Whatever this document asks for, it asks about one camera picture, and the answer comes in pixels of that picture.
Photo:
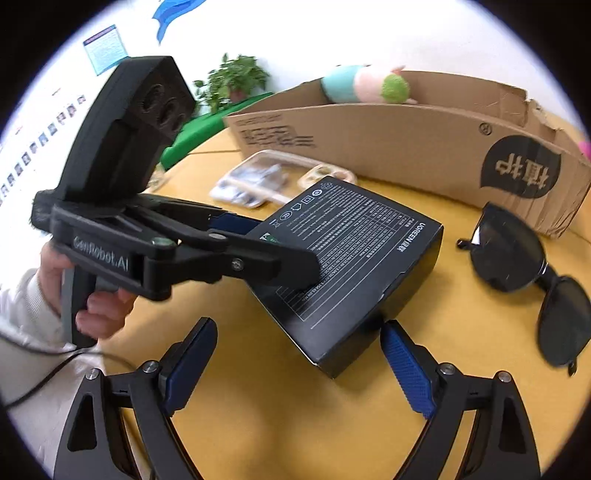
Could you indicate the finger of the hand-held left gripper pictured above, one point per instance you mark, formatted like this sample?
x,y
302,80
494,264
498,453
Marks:
x,y
272,265
231,226

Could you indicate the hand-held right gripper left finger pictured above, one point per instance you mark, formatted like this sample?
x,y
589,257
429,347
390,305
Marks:
x,y
191,364

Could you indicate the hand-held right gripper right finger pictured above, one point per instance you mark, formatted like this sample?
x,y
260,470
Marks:
x,y
408,369

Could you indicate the white folding phone stand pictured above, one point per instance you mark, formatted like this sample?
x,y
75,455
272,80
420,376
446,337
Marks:
x,y
240,187

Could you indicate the black printed product box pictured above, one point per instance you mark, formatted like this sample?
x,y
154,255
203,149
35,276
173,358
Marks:
x,y
360,258

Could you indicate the cream phone case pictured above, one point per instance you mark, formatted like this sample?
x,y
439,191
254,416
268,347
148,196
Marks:
x,y
330,174

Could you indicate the black sunglasses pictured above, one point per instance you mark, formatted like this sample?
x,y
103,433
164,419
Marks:
x,y
505,258

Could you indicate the large cardboard box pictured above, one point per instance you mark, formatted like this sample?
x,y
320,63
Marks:
x,y
392,138

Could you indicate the yellow wooden desktop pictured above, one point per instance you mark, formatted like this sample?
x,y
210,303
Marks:
x,y
286,415

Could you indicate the person's left hand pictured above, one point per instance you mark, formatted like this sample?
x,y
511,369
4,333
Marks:
x,y
108,314

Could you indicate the green table cloth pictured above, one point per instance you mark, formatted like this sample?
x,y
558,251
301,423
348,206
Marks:
x,y
198,129

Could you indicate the large potted green plant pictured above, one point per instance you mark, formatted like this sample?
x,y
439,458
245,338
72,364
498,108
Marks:
x,y
235,76

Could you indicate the teal pink green plush toy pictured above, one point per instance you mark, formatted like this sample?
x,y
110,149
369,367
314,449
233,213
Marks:
x,y
364,83

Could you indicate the row of small wall photos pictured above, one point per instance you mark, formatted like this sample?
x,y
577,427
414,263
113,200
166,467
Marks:
x,y
41,138

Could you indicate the blue framed wall poster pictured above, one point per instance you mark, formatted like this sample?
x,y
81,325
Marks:
x,y
106,48

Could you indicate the blue wall banner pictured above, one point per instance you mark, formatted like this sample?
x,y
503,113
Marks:
x,y
173,14

